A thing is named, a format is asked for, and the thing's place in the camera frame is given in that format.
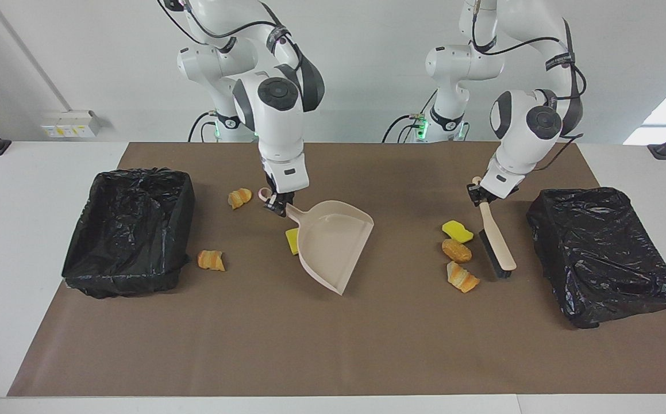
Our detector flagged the pink plastic dustpan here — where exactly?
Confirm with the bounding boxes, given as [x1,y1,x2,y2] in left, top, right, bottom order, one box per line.
[258,188,375,296]

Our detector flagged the croissant piece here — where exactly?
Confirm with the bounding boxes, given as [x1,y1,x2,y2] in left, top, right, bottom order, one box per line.
[446,260,480,294]
[197,250,226,272]
[228,187,253,210]

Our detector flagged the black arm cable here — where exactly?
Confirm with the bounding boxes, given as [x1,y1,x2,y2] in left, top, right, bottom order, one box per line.
[159,0,306,72]
[472,0,588,173]

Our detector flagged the beige hand brush black bristles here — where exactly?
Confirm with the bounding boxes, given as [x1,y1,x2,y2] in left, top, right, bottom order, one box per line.
[472,177,517,279]

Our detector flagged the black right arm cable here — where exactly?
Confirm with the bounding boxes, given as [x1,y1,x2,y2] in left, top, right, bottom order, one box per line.
[159,0,306,72]

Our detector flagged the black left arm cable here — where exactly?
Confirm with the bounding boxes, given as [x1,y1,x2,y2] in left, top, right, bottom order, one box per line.
[472,0,588,173]

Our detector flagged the brown table mat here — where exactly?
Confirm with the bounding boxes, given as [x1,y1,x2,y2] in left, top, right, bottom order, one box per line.
[6,142,666,397]

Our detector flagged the bin with black bag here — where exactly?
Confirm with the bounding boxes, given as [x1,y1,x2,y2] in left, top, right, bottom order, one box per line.
[61,167,196,299]
[526,187,666,329]

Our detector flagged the black left base cable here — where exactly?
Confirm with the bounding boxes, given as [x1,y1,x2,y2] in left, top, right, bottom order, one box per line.
[382,89,438,143]

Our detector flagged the white wall socket box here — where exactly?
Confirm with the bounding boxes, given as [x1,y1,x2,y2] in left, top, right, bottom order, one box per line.
[40,110,102,139]

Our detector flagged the brown bread roll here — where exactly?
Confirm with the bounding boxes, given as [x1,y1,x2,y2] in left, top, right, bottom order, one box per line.
[441,239,473,264]

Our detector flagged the yellow green sponge piece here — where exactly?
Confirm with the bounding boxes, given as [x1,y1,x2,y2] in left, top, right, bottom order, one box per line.
[441,220,475,244]

